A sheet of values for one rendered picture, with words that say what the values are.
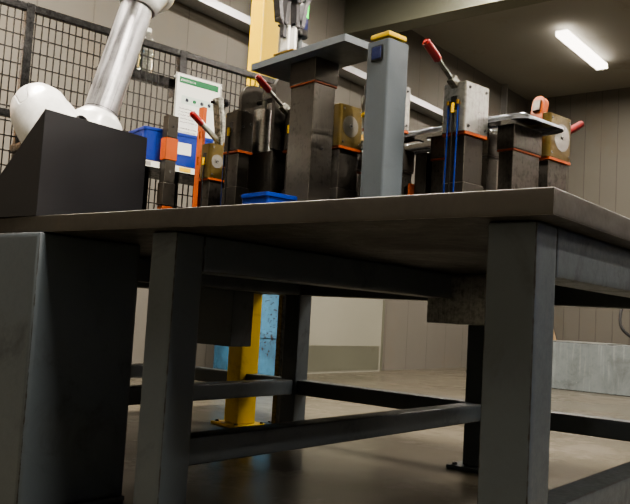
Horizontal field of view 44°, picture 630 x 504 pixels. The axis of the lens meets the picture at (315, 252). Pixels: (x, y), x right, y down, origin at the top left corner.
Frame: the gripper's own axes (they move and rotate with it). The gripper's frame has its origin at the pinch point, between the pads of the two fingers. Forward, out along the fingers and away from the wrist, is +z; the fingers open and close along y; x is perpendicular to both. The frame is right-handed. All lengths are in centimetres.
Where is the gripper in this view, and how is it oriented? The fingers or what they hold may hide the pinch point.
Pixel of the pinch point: (288, 40)
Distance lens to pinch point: 220.5
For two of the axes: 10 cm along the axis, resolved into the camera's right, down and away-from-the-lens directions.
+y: 7.2, 1.0, 6.8
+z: -0.6, 9.9, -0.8
